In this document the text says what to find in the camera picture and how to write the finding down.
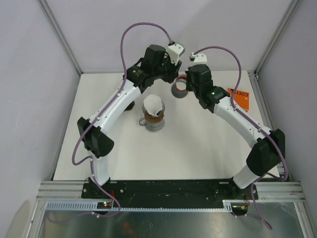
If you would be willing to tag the clear ribbed glass dripper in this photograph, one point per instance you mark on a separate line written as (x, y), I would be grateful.
(153, 108)

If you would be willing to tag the white paper coffee filter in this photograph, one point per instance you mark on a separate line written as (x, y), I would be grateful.
(152, 98)

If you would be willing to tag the grey cable duct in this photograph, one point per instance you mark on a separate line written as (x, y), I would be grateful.
(218, 206)

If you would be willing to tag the dark olive dripper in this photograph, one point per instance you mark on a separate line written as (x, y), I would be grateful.
(130, 106)

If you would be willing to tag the orange coffee filter box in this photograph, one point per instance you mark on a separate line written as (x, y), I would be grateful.
(242, 98)

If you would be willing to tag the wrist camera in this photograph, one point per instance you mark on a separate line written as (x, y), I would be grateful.
(175, 51)
(199, 58)

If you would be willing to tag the clear glass server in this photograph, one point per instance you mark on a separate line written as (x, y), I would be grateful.
(152, 127)

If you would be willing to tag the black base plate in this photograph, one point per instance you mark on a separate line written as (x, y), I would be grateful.
(168, 199)

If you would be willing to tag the aluminium frame rail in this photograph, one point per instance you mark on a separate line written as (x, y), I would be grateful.
(263, 191)

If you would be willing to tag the brown dripper ring holder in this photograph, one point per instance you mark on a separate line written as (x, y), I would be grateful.
(153, 119)

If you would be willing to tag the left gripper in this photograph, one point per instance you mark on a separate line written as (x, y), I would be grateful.
(174, 69)

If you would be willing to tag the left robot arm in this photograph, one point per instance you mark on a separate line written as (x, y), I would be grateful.
(93, 131)

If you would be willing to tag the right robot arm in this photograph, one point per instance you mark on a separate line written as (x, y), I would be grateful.
(267, 145)

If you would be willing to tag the red and grey carafe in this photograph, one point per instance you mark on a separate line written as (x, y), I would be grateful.
(178, 88)

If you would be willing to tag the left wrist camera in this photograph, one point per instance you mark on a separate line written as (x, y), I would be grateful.
(175, 51)

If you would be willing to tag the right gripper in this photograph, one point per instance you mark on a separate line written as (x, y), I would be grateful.
(189, 76)

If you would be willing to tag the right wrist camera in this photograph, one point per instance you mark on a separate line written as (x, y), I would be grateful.
(199, 58)

